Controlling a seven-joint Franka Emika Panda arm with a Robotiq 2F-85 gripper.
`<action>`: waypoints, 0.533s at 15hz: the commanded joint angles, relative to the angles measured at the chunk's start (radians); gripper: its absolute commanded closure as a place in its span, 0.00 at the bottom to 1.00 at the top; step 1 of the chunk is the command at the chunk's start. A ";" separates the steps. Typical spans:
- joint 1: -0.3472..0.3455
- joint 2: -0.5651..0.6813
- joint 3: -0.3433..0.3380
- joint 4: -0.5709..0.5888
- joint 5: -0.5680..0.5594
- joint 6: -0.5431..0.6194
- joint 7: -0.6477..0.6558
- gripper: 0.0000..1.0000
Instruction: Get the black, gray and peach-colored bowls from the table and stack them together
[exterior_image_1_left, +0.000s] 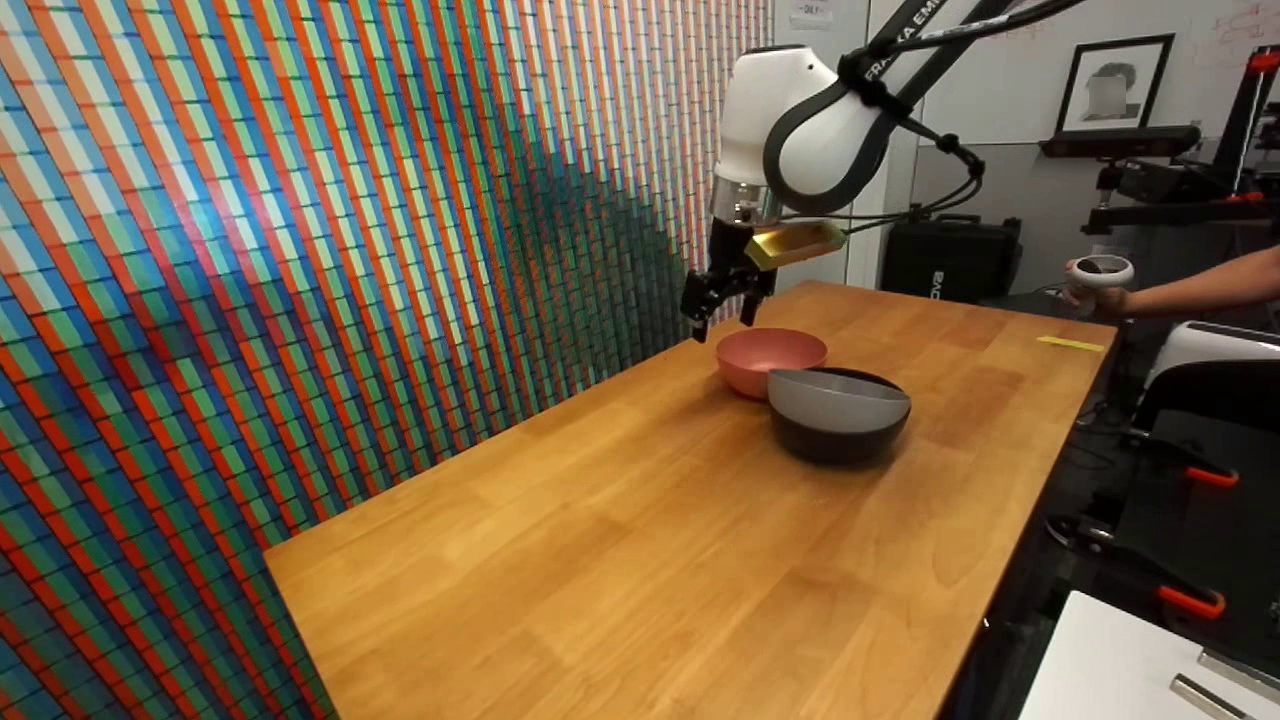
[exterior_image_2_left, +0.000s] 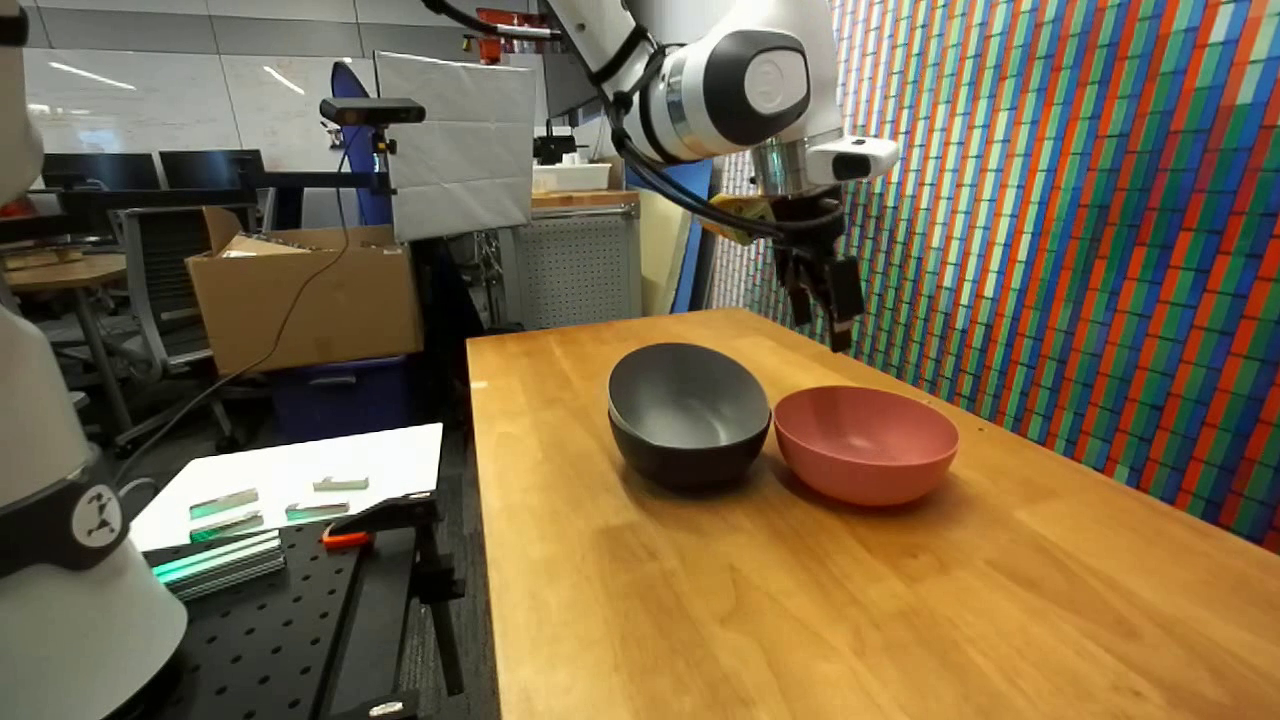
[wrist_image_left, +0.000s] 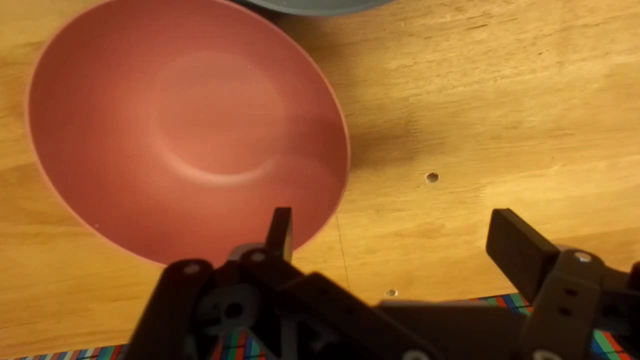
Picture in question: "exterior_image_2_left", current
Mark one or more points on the cream leaning board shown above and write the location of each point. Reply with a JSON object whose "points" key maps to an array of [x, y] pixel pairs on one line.
{"points": [[660, 254]]}

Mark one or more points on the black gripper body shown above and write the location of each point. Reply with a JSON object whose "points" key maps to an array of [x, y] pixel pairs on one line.
{"points": [[806, 223]]}

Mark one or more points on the peach-colored bowl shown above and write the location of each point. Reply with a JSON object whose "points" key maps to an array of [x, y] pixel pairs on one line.
{"points": [[866, 446]]}

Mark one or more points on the black perforated breadboard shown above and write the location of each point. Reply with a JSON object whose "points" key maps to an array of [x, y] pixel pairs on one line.
{"points": [[255, 640]]}

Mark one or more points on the white box on cabinet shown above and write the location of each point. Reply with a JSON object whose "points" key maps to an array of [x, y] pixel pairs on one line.
{"points": [[573, 178]]}

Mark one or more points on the gray bowl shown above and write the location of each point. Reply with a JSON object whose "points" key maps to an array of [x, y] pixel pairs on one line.
{"points": [[686, 392]]}

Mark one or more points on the gray office chair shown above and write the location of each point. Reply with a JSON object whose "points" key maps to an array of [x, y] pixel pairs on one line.
{"points": [[167, 287]]}

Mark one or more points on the white panel board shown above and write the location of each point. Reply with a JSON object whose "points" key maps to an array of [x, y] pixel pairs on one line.
{"points": [[461, 145]]}

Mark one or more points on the white paper sheet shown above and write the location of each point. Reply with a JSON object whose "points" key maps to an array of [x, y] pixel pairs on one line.
{"points": [[295, 474]]}

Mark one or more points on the blue storage bin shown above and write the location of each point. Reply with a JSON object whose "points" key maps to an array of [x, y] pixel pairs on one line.
{"points": [[343, 396]]}

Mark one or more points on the dark computer monitor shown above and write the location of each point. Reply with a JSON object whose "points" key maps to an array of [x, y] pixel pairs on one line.
{"points": [[214, 169], [101, 175]]}

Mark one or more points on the cardboard box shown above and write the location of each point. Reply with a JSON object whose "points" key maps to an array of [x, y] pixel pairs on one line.
{"points": [[307, 301]]}

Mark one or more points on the blue leaning board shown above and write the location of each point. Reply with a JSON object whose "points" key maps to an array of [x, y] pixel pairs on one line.
{"points": [[693, 247]]}

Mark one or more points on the small silver metal piece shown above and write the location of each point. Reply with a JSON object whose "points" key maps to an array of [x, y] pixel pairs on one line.
{"points": [[227, 502], [343, 481], [317, 508]]}

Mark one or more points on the black camera on stand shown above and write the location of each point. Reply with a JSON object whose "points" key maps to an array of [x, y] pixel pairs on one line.
{"points": [[368, 109]]}

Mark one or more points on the round wooden table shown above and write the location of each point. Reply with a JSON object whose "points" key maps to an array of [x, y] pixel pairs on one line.
{"points": [[63, 270]]}

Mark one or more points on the long silver green bar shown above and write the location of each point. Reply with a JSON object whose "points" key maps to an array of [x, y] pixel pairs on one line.
{"points": [[221, 561]]}

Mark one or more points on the white radiator cabinet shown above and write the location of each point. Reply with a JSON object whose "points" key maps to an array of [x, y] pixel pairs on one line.
{"points": [[576, 275]]}

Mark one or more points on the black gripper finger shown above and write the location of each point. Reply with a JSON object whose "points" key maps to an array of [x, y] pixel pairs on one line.
{"points": [[800, 295], [846, 306]]}

